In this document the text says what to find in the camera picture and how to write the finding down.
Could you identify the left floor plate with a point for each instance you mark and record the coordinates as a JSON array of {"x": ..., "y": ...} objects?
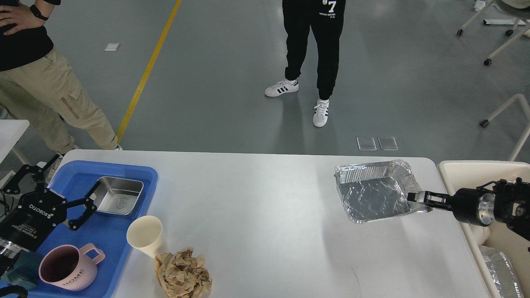
[{"x": 366, "y": 144}]

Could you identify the blue plastic tray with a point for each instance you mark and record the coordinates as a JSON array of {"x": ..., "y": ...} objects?
[{"x": 107, "y": 232}]

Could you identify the cream paper cup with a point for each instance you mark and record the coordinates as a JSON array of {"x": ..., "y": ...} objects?
[{"x": 147, "y": 235}]

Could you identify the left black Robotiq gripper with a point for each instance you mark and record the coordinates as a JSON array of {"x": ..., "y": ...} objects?
[{"x": 31, "y": 217}]

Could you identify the right floor plate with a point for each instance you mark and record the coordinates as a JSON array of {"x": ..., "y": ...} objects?
[{"x": 387, "y": 143}]

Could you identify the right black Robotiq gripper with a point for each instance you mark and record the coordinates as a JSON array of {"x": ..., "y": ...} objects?
[{"x": 472, "y": 206}]

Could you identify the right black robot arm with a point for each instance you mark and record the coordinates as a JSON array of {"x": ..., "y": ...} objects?
[{"x": 503, "y": 201}]

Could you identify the white side table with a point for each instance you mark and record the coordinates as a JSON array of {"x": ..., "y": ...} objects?
[{"x": 10, "y": 133}]

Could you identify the teal mug in tray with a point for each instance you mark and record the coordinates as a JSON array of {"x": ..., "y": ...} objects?
[{"x": 25, "y": 271}]

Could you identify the person in khaki trousers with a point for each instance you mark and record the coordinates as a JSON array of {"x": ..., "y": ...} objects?
[{"x": 38, "y": 85}]

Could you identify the square metal tin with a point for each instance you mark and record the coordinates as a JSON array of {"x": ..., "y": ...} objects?
[{"x": 116, "y": 196}]

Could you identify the floor plate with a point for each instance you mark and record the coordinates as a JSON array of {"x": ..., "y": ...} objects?
[
  {"x": 387, "y": 143},
  {"x": 366, "y": 144}
]

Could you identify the foil tray inside bin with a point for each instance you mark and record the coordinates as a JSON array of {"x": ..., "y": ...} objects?
[{"x": 502, "y": 273}]

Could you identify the crumpled brown paper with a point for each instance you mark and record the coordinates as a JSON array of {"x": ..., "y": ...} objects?
[{"x": 181, "y": 275}]

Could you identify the pink HOME mug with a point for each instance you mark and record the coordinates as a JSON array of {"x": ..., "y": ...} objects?
[{"x": 71, "y": 268}]

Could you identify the beige plastic bin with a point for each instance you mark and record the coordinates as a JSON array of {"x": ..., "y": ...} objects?
[{"x": 470, "y": 174}]

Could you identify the aluminium foil tray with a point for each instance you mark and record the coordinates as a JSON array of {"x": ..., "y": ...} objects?
[{"x": 378, "y": 190}]

